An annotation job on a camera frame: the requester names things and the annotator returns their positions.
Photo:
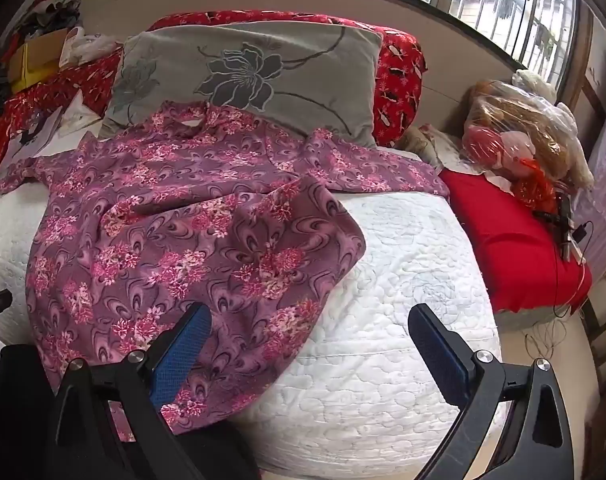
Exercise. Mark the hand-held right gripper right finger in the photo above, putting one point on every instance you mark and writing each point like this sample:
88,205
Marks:
438,355

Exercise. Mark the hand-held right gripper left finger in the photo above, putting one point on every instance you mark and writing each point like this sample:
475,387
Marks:
183,350

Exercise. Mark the purple floral shirt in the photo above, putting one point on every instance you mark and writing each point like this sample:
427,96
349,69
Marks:
183,220

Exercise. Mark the pile of clothes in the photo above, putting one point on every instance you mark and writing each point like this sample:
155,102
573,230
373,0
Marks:
48,7

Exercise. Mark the white quilted bed cover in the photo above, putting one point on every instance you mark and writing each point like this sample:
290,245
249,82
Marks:
408,260

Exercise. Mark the plain red cloth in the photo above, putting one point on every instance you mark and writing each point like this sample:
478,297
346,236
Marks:
498,230

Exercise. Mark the white printed paper bag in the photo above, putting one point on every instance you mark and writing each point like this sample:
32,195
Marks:
38,130

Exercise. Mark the black device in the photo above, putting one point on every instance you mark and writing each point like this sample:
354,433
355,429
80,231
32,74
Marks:
565,225

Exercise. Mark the beige cloth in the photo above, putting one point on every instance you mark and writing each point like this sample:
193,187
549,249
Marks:
428,147

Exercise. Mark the red printed blanket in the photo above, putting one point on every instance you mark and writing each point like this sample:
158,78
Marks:
58,95

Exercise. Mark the clear bag of plush toys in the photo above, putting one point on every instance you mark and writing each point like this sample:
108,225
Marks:
503,125

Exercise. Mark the yellow cardboard box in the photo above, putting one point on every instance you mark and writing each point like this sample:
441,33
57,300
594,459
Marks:
30,60

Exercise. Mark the cream plush toy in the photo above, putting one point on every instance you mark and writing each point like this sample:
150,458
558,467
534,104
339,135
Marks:
575,145

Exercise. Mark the white plastic bag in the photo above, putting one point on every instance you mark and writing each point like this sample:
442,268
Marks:
88,45

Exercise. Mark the red printed pillow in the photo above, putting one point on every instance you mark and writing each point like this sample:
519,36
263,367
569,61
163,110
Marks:
400,80

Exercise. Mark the grey-green cloth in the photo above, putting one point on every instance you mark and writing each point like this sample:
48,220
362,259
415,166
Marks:
293,75

